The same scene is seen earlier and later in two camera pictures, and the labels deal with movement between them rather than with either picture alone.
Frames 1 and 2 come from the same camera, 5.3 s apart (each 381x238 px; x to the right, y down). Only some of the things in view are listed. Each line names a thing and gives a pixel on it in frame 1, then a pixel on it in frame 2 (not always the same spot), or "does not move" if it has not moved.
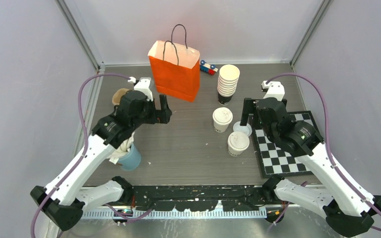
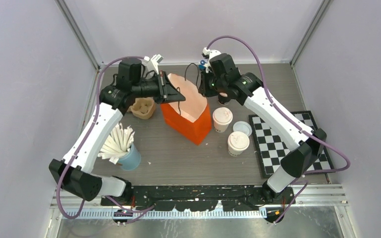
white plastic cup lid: [222, 116] does not move
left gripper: [161, 116] → [167, 92]
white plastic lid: [238, 141] does not move
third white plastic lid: [246, 129] does not move
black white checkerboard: [275, 161] does not move
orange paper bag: [176, 70] → [191, 119]
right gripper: [249, 107] → [204, 89]
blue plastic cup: [132, 160] does not move
